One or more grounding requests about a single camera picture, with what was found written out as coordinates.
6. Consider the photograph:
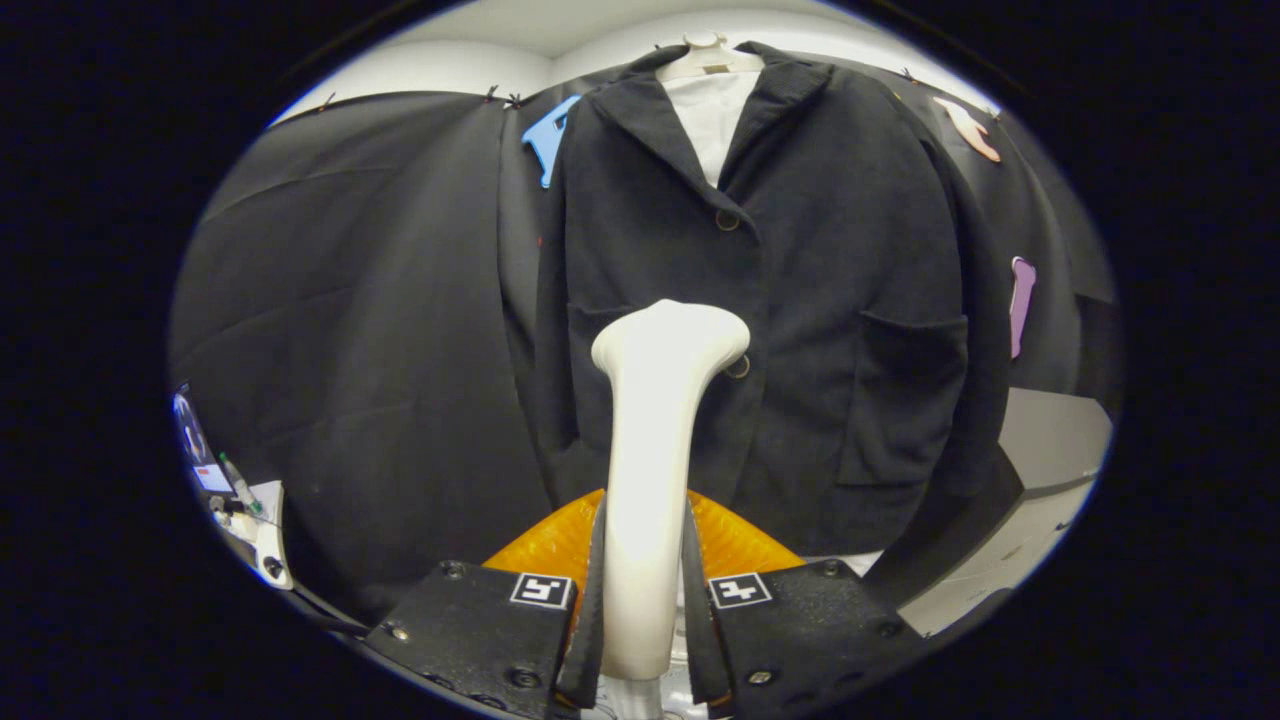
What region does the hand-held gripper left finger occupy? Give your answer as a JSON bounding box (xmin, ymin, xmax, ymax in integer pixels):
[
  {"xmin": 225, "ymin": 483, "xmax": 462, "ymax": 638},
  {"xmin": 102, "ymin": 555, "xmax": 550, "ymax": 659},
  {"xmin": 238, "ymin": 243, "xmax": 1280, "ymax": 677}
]
[{"xmin": 365, "ymin": 488, "xmax": 606, "ymax": 715}]

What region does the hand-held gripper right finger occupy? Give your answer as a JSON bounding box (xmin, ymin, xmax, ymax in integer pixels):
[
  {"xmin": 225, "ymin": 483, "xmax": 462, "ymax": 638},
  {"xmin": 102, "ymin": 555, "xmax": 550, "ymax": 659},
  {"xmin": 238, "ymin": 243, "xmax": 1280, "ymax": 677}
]
[{"xmin": 683, "ymin": 488, "xmax": 926, "ymax": 715}]

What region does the white garment steamer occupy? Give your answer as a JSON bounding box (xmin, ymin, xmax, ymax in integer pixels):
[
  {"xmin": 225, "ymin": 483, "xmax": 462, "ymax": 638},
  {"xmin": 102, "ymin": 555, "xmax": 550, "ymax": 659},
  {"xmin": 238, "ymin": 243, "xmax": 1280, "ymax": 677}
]
[{"xmin": 590, "ymin": 298, "xmax": 751, "ymax": 720}]

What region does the black jacket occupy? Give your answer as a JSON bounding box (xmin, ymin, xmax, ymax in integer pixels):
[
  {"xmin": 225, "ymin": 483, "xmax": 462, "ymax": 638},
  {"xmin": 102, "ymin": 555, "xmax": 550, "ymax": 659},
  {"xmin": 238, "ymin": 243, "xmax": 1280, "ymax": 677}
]
[{"xmin": 530, "ymin": 40, "xmax": 1011, "ymax": 556}]

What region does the white shirt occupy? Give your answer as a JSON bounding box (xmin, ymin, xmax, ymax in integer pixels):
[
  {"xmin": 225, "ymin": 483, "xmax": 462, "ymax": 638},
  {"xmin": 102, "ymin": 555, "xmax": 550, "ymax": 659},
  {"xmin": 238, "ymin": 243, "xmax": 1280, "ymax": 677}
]
[{"xmin": 662, "ymin": 70, "xmax": 886, "ymax": 579}]

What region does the cream clothes hanger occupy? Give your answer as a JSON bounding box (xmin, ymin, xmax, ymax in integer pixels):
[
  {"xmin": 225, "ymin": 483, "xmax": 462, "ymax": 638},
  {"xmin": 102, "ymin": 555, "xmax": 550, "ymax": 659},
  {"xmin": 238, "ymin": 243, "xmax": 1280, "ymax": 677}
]
[{"xmin": 655, "ymin": 30, "xmax": 766, "ymax": 83}]

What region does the grey cabinet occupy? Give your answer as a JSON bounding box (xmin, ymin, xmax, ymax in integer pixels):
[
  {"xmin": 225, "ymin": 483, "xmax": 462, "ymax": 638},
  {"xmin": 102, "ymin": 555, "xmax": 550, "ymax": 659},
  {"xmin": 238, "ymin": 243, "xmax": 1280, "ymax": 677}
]
[{"xmin": 895, "ymin": 387, "xmax": 1114, "ymax": 638}]

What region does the black backdrop cloth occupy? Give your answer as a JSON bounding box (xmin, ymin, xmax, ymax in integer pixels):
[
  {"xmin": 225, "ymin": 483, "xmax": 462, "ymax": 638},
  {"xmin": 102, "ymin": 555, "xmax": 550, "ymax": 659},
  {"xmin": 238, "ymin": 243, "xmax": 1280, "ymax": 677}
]
[{"xmin": 168, "ymin": 60, "xmax": 1119, "ymax": 626}]

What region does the white device with cables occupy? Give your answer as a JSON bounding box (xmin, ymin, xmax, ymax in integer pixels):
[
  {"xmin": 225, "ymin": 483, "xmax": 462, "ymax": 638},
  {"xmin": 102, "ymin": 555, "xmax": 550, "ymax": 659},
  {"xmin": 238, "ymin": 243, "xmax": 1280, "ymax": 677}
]
[{"xmin": 172, "ymin": 385, "xmax": 293, "ymax": 591}]

